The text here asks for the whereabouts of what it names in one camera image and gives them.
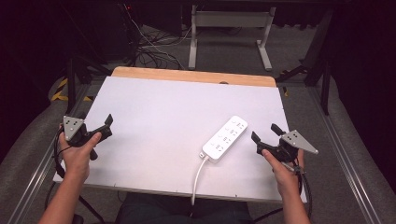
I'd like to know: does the black metal stand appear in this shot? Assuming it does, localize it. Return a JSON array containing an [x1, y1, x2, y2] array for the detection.
[[275, 7, 335, 117]]

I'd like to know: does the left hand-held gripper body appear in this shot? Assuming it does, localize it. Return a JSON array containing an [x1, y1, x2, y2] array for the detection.
[[63, 115, 113, 148]]

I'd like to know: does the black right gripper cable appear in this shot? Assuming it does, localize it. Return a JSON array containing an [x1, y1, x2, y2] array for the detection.
[[292, 166, 314, 219]]

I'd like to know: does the person's left hand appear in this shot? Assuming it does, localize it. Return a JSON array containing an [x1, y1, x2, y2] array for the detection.
[[58, 124, 103, 183]]

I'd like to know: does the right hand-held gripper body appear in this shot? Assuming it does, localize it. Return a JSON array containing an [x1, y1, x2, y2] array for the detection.
[[256, 130, 319, 163]]

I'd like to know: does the white metal stand frame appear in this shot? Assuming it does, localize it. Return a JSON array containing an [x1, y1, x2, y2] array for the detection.
[[188, 4, 277, 72]]

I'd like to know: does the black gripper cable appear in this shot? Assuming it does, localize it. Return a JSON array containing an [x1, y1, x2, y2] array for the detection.
[[292, 166, 314, 219], [52, 128, 68, 180]]

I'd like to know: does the bundle of floor cables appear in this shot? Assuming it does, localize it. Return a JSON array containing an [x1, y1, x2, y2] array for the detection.
[[122, 3, 194, 71]]

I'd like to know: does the yellow black hazard tape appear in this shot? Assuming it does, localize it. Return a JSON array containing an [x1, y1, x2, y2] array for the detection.
[[50, 77, 94, 103]]

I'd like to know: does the aluminium floor rail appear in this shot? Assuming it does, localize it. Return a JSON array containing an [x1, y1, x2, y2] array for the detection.
[[6, 78, 106, 224], [306, 87, 385, 224]]

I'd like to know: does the white power strip cable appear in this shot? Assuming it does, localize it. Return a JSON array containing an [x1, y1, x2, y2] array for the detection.
[[190, 154, 210, 206]]

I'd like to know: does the white power strip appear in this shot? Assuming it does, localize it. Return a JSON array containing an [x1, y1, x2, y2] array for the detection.
[[201, 115, 249, 164]]

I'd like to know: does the white table board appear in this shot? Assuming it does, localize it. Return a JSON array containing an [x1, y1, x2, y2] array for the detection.
[[52, 76, 308, 203]]

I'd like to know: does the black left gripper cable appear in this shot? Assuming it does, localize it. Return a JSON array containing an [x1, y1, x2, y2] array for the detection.
[[52, 128, 68, 180]]

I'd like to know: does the person's right hand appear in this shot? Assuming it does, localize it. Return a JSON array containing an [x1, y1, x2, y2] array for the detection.
[[261, 148, 305, 201]]

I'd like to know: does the black tripod stand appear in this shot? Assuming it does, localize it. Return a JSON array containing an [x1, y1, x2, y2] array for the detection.
[[64, 55, 112, 115]]

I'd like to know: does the wooden table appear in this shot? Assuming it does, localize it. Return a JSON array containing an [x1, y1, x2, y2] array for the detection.
[[110, 65, 277, 89]]

